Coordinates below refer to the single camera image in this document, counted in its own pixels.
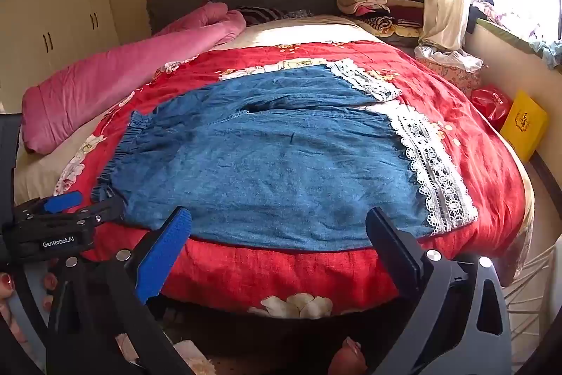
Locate white wire rack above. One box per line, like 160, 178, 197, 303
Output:
503, 239, 556, 358

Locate heap of loose clothes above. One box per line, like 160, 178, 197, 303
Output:
468, 0, 562, 71

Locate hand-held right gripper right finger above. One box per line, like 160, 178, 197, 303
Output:
366, 206, 513, 375

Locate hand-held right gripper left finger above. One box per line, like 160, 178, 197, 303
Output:
46, 206, 194, 375

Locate cream wardrobe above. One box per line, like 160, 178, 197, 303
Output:
0, 0, 122, 103

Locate yellow box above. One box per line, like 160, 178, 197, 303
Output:
499, 90, 549, 163

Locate pile of folded clothes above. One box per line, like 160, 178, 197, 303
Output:
336, 0, 433, 49

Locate pink quilt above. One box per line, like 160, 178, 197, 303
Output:
21, 1, 247, 156

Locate white crumpled cloth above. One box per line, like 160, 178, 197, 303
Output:
415, 45, 484, 72

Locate floral fabric box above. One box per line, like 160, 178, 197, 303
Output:
417, 59, 484, 97

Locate red plastic bag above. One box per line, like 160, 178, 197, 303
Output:
471, 85, 514, 132

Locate black striped pillow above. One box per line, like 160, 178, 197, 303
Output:
237, 6, 287, 27

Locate blue denim pants lace trim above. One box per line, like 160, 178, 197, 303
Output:
91, 59, 479, 253

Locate red floral blanket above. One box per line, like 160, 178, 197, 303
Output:
53, 39, 528, 321

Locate person's foot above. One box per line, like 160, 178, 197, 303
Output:
329, 336, 368, 374

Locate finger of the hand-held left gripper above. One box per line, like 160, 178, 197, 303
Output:
26, 190, 84, 216
66, 196, 126, 227

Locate person's left hand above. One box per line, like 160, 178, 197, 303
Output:
0, 272, 59, 313

